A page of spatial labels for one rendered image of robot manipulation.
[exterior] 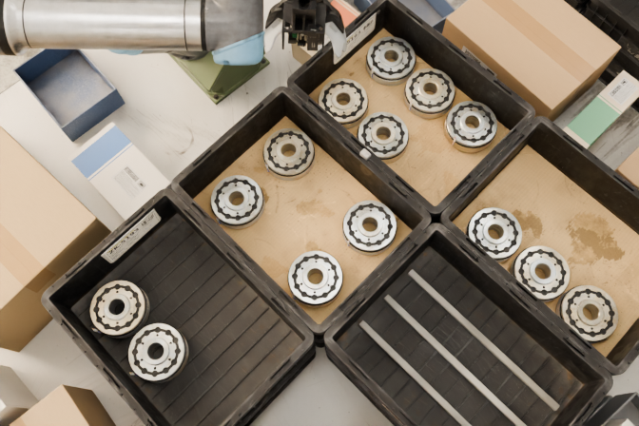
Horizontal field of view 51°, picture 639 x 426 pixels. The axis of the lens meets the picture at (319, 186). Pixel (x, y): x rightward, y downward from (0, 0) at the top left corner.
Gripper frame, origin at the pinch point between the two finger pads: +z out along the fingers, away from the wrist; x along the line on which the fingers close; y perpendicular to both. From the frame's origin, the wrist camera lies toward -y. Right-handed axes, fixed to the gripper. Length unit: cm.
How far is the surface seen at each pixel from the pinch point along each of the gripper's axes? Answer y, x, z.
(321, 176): 17.7, 4.9, 19.2
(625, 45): -46, 92, 54
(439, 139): 8.6, 28.7, 17.4
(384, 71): -4.9, 16.8, 14.4
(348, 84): -1.7, 9.4, 15.0
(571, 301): 42, 52, 15
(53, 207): 29, -45, 15
